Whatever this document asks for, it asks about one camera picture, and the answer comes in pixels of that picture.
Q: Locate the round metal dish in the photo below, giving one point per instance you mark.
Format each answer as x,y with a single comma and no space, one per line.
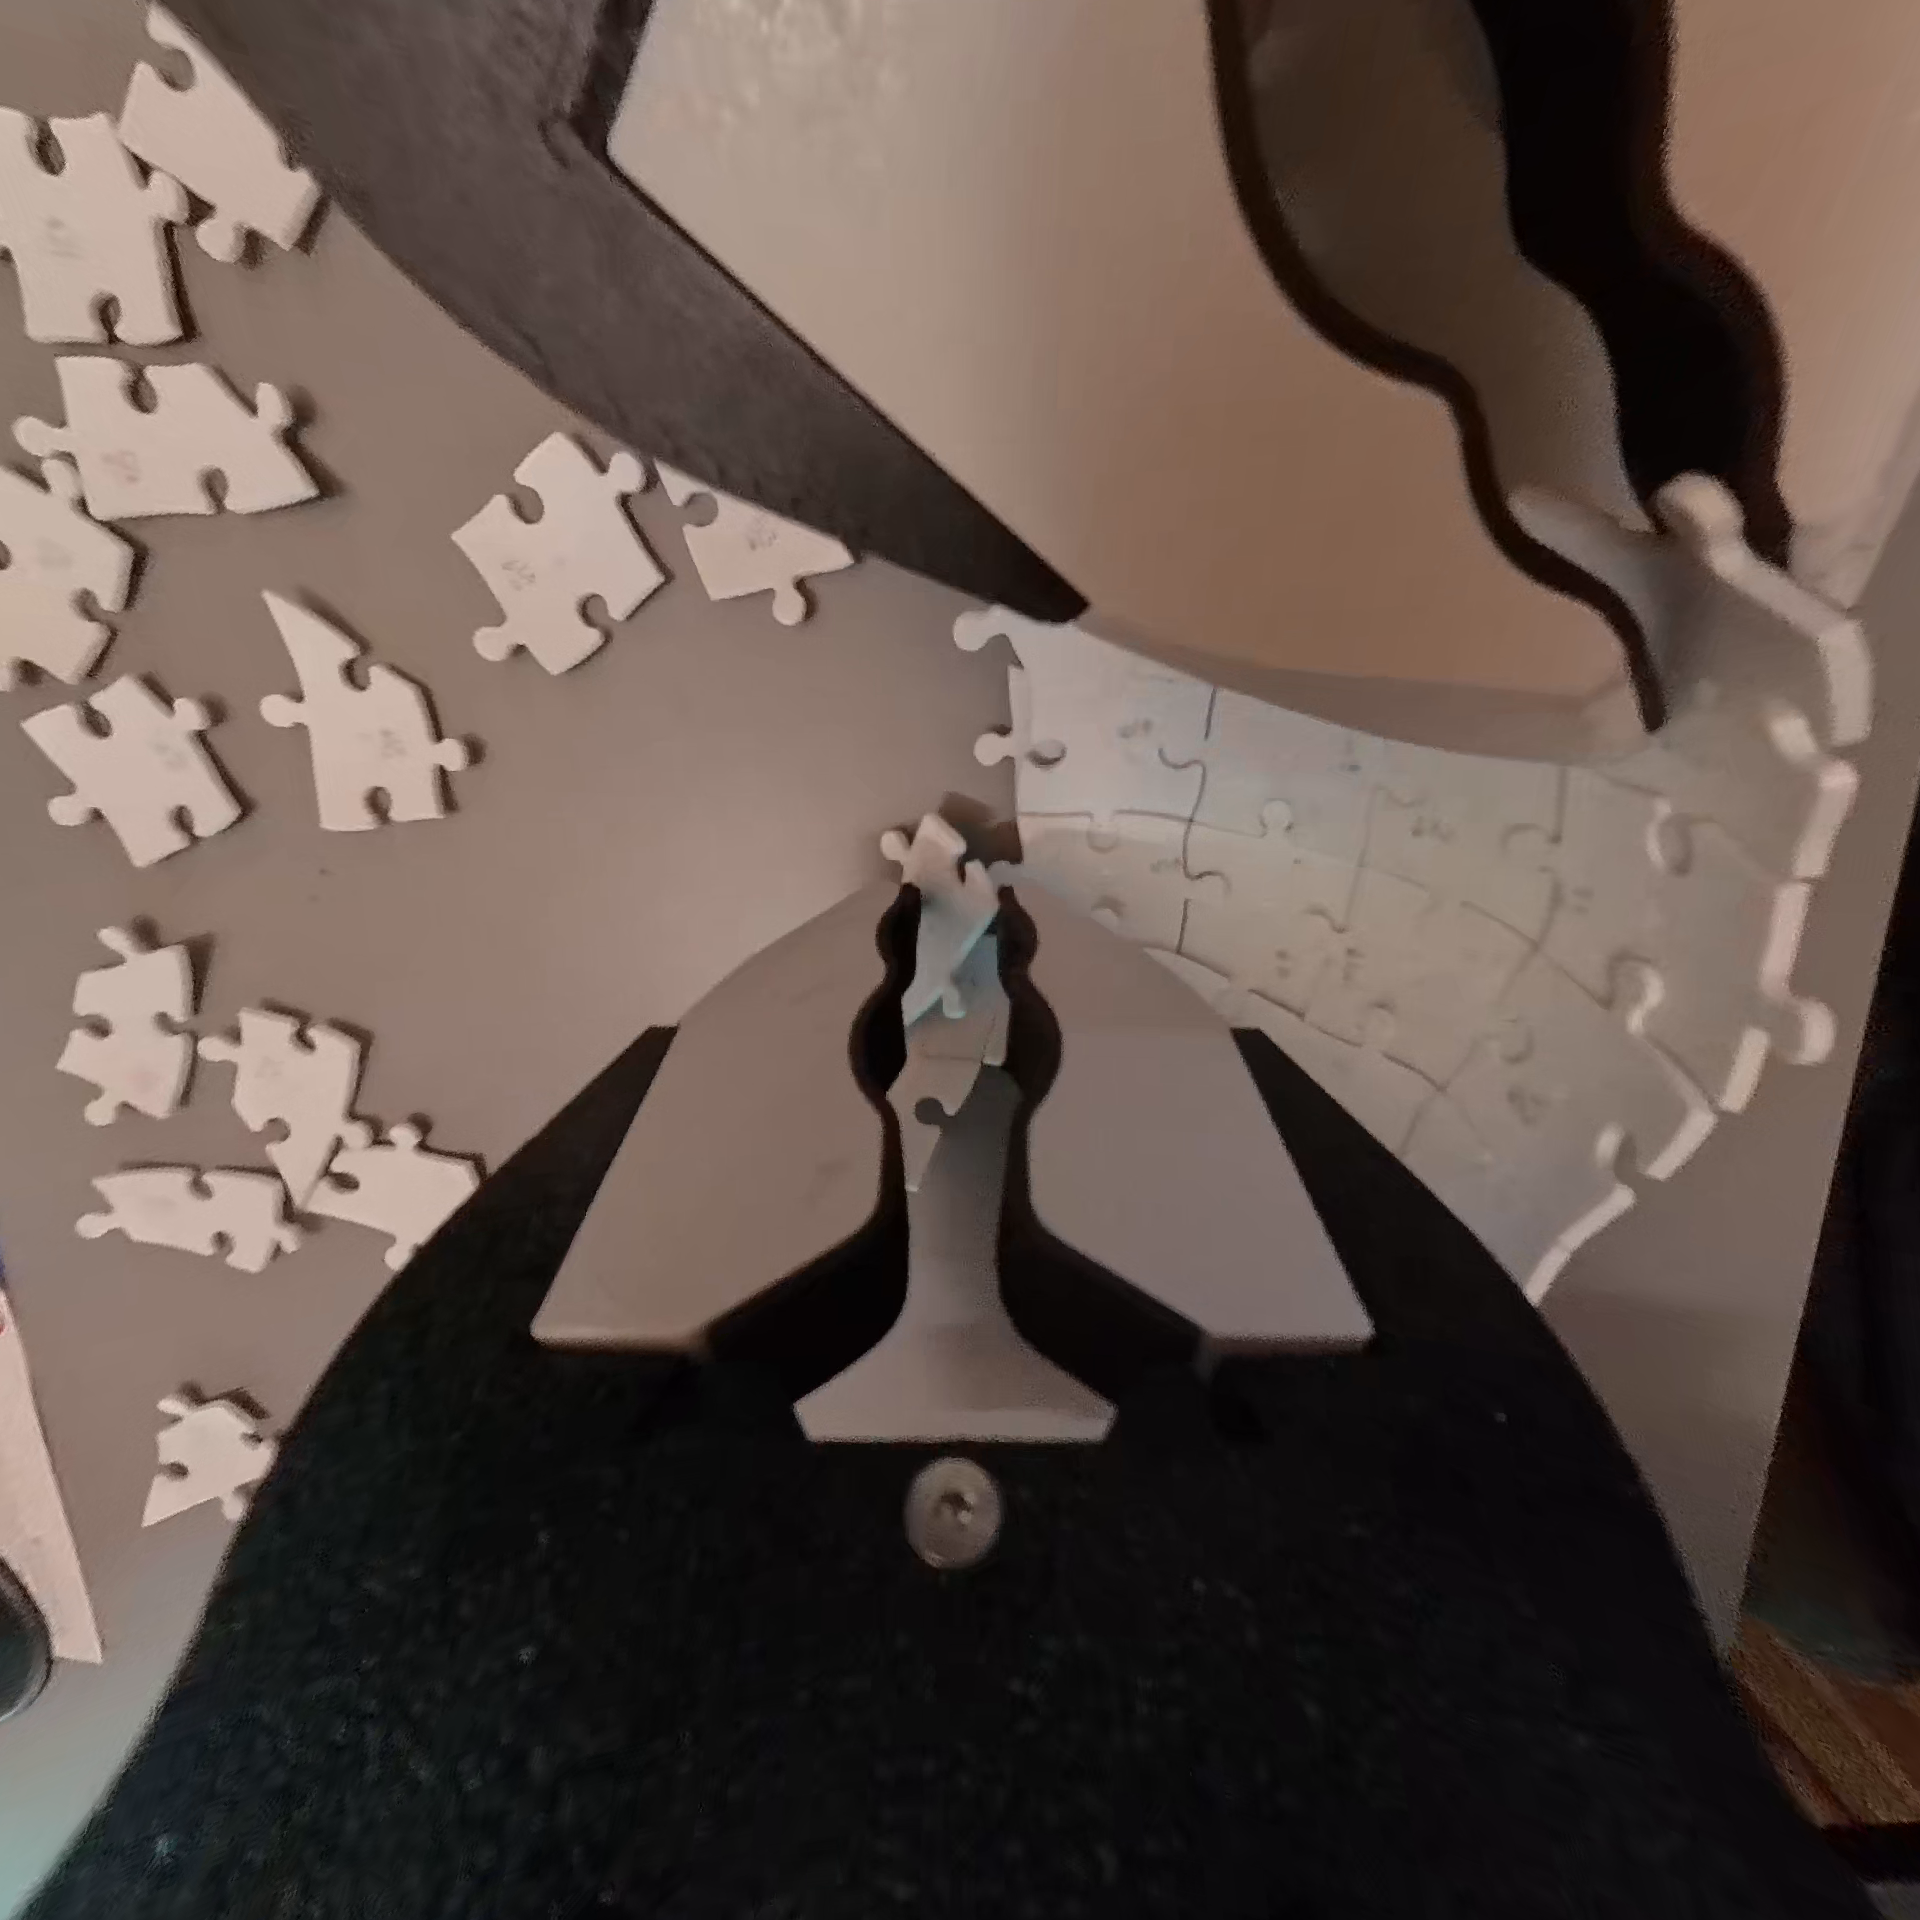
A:
14,1642

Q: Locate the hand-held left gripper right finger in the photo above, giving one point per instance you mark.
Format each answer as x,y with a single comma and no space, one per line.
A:
1186,1171

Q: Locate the puzzle pieces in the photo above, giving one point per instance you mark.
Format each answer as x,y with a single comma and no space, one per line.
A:
570,564

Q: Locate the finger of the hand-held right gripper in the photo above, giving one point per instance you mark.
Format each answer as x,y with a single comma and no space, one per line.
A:
1021,300
1846,226

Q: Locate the partly built puzzle ball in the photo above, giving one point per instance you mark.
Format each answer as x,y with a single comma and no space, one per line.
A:
1426,931

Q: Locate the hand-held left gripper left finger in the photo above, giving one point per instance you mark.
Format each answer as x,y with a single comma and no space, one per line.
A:
734,1156

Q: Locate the white curved puzzle piece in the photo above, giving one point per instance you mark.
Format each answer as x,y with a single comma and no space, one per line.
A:
949,939

